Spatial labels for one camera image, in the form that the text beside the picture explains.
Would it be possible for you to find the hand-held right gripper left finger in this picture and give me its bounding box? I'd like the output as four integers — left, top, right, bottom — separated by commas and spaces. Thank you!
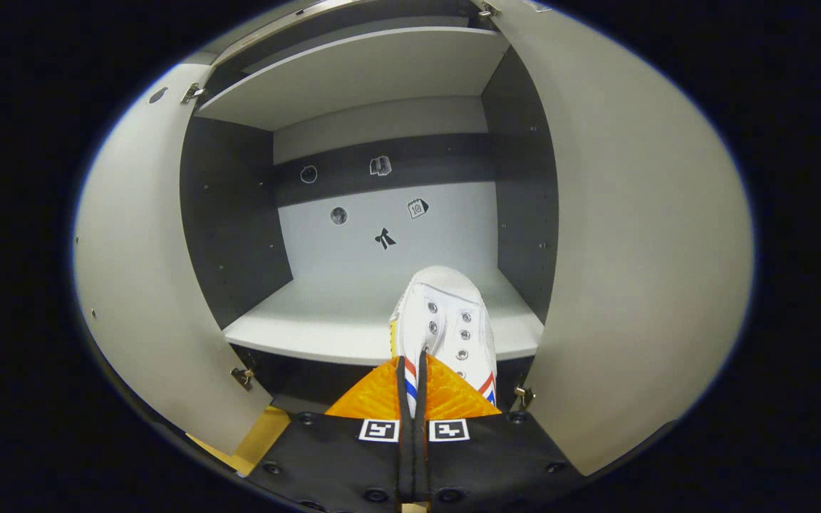
247, 353, 418, 513

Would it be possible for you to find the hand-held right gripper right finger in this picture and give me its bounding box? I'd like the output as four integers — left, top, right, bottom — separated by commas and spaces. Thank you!
415, 349, 587, 511

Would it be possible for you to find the white striped shoe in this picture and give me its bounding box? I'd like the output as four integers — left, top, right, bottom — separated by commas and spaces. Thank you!
389, 265, 498, 418

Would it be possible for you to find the grey cabinet door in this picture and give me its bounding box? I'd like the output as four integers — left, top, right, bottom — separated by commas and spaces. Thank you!
72, 63, 274, 457
485, 0, 755, 477

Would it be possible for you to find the grey shoe cabinet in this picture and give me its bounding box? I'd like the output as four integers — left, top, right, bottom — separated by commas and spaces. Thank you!
179, 0, 561, 428

